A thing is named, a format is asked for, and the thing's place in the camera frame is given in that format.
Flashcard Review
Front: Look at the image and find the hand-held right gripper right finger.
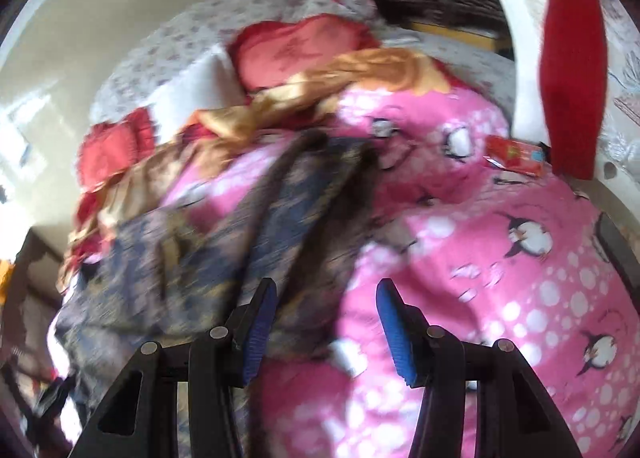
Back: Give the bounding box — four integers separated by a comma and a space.
376, 278, 583, 458

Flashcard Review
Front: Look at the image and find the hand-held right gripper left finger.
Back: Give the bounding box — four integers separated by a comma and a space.
67, 278, 277, 458

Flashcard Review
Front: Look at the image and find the dark blue brown patterned cloth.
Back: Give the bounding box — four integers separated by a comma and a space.
50, 128, 383, 458

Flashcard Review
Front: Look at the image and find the pink penguin print blanket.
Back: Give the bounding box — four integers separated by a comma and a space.
162, 83, 638, 458

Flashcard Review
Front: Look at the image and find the red printed packet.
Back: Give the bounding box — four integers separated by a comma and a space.
484, 134, 547, 177

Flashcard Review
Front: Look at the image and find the small red frilled cushion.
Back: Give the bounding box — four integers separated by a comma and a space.
76, 108, 157, 190

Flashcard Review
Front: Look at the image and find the black bar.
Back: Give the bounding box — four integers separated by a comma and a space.
594, 212, 637, 291

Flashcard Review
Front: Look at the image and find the brown wooden side table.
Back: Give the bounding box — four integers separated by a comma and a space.
0, 228, 68, 374

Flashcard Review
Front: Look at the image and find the white pillow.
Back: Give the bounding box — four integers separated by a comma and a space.
149, 44, 247, 125

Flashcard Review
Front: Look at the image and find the gold and red satin cloth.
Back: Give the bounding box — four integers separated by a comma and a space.
60, 46, 451, 289

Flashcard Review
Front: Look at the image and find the large red frilled cushion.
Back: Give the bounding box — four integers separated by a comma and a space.
231, 13, 382, 95

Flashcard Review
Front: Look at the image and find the red hanging cloth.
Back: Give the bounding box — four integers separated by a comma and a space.
536, 0, 610, 181

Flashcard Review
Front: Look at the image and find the floral bed sheet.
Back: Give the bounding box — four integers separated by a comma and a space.
90, 0, 516, 139

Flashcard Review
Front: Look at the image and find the floral curtain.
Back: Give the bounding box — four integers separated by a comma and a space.
595, 0, 640, 181

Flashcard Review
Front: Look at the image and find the white frame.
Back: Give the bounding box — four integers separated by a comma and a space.
472, 0, 552, 145

